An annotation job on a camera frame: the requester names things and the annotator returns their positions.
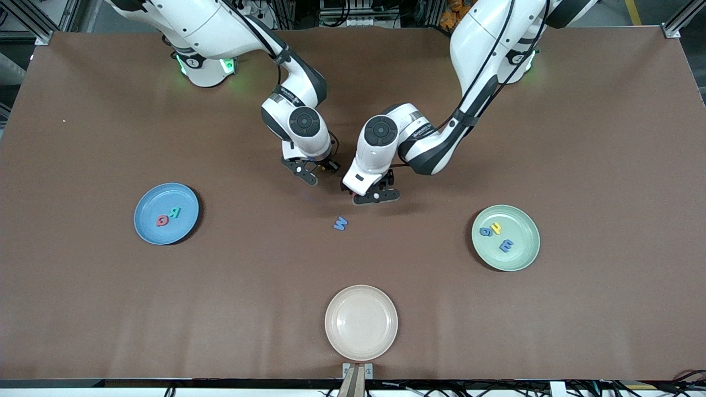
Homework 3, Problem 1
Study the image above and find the blue plate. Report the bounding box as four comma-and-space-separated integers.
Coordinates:
133, 183, 200, 245

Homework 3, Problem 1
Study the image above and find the beige plate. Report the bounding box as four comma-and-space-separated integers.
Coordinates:
324, 285, 399, 362

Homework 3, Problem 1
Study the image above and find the green plate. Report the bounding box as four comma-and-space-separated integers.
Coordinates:
471, 205, 541, 272

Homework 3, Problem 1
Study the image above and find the brown table cover sheet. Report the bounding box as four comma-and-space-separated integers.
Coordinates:
0, 26, 706, 381

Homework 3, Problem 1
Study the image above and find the white power strip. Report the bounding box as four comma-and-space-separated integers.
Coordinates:
232, 0, 276, 28

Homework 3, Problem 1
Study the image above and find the equipment rack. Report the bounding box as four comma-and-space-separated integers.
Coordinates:
319, 0, 402, 28

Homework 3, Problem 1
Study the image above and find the orange items bag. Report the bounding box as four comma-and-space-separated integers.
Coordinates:
440, 0, 469, 31

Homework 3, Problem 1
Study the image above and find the black table edge profile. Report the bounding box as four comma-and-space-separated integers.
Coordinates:
0, 378, 706, 390

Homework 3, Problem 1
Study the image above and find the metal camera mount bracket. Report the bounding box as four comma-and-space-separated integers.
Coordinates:
342, 362, 374, 397

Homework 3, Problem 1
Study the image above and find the aluminium frame post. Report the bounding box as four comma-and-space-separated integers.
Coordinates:
0, 0, 54, 46
661, 0, 706, 39

